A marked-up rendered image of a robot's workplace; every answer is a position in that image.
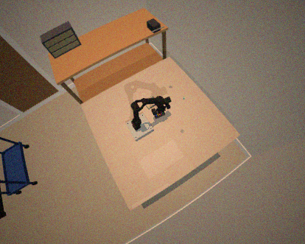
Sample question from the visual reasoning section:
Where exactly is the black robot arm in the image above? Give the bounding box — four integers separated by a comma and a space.
130, 96, 171, 130

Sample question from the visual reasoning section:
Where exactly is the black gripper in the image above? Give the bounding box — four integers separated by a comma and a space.
151, 103, 171, 115

